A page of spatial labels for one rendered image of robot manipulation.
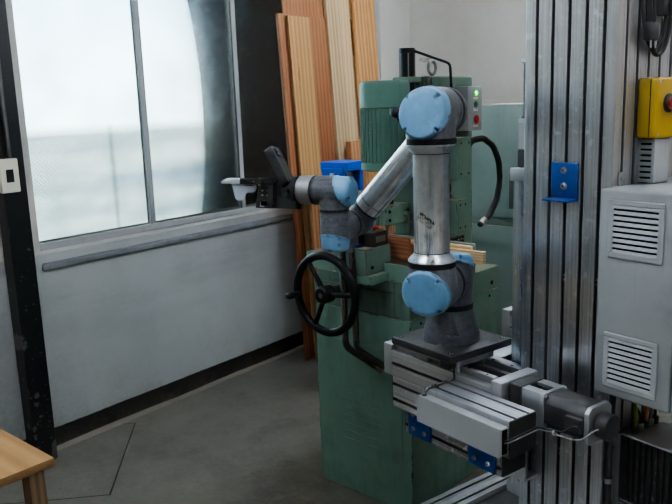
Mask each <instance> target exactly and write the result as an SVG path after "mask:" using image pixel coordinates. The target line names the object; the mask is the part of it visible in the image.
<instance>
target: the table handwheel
mask: <svg viewBox="0 0 672 504"><path fill-rule="evenodd" d="M316 260H325V261H328V262H330V263H332V264H333V265H335V266H336V267H337V268H338V269H339V270H340V272H341V273H342V274H343V276H344V278H345V280H346V282H347V293H349V292H350V294H347V293H341V289H340V284H339V285H336V286H333V287H332V286H331V285H329V284H327V285H323V283H322V281H321V280H320V278H319V276H318V274H317V272H316V270H315V268H314V266H313V264H312V262H314V261H316ZM307 267H309V269H310V271H311V273H312V275H313V276H314V279H315V281H316V283H317V285H318V288H317V289H316V290H315V298H316V300H317V301H318V302H319V303H320V304H319V307H318V310H317V313H316V316H315V319H313V318H312V316H311V315H310V313H309V312H308V310H307V308H306V306H305V303H304V300H303V296H302V278H303V274H304V272H305V270H306V268H307ZM362 287H363V284H356V281H355V278H354V276H353V274H352V272H351V271H350V269H349V268H348V266H347V265H346V264H345V263H344V262H343V261H342V260H341V259H340V258H338V257H337V256H335V255H333V254H331V253H328V252H314V253H311V254H309V255H308V256H306V257H305V258H304V259H303V260H302V261H301V262H300V264H299V266H298V267H297V270H296V273H295V277H294V291H300V293H301V294H300V295H299V296H297V297H295V301H296V305H297V308H298V310H299V312H300V314H301V316H302V318H303V319H304V321H305V322H306V323H307V324H308V325H309V326H310V327H311V328H312V329H313V330H314V331H316V332H317V333H319V334H321V335H324V336H329V337H336V336H340V335H342V334H344V333H346V332H347V331H348V330H349V329H350V328H351V327H352V326H353V324H354V323H355V321H356V318H357V315H358V311H359V291H358V290H359V289H361V288H362ZM335 298H347V299H351V307H350V312H349V315H348V317H347V319H346V321H345V322H344V323H343V324H342V325H341V326H339V327H337V328H326V327H324V326H322V325H320V324H319V323H318V322H319V319H320V316H321V313H322V310H323V308H324V305H325V304H326V303H329V302H332V301H334V300H335Z"/></svg>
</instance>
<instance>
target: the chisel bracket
mask: <svg viewBox="0 0 672 504"><path fill-rule="evenodd" d="M407 208H409V203H406V202H394V204H389V205H388V206H387V208H386V209H385V210H384V211H383V212H382V213H381V215H380V216H379V218H377V219H376V223H375V225H377V226H385V228H386V229H388V228H390V226H391V225H395V224H399V223H404V222H407V215H403V211H405V210H406V209H407Z"/></svg>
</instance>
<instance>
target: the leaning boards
mask: <svg viewBox="0 0 672 504"><path fill-rule="evenodd" d="M281 5H282V14H281V13H276V14H275V15H276V27H277V39H278V50H279V62H280V74H281V85H282V97H283V109H284V120H285V132H286V143H287V155H288V167H289V169H290V171H291V173H292V175H293V177H294V176H301V175H315V176H322V171H321V170H320V163H321V162H325V161H332V160H361V132H360V96H359V85H360V83H361V82H365V81H379V67H378V52H377V39H376V25H375V10H374V0H281ZM377 174H378V172H369V171H365V170H363V190H361V193H362V192H363V191H364V190H365V189H366V187H367V186H368V185H369V184H370V182H371V181H372V180H373V179H374V178H375V176H376V175H377ZM292 213H293V225H294V237H295V248H296V260H297V267H298V266H299V264H300V262H301V261H302V260H303V259H304V258H305V257H306V251H310V250H314V249H318V248H322V247H321V238H320V208H319V205H311V204H302V209H292ZM302 296H303V300H304V303H305V306H306V308H307V310H308V312H309V313H310V315H311V316H312V318H313V319H315V316H316V300H315V279H314V276H313V275H312V273H311V271H310V269H309V267H307V268H306V270H305V272H304V274H303V278H302ZM301 318H302V316H301ZM302 330H303V341H304V353H305V361H308V360H311V359H313V358H315V359H318V353H317V332H316V331H314V330H313V329H312V328H311V327H310V326H309V325H308V324H307V323H306V322H305V321H304V319H303V318H302Z"/></svg>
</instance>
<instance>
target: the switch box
mask: <svg viewBox="0 0 672 504"><path fill-rule="evenodd" d="M454 89H456V90H457V91H459V92H460V93H461V94H462V96H463V97H464V99H465V101H466V104H467V109H468V110H467V117H466V120H465V122H464V124H463V126H462V127H461V128H460V129H459V130H458V131H472V130H481V129H482V86H461V87H454ZM475 90H477V91H478V95H477V96H475V95H474V91H475ZM473 97H478V99H473ZM475 101H477V102H478V106H477V107H474V102H475ZM473 108H478V111H473ZM476 115H478V116H479V119H480V120H479V123H475V122H474V117H475V116H476ZM473 124H478V127H473Z"/></svg>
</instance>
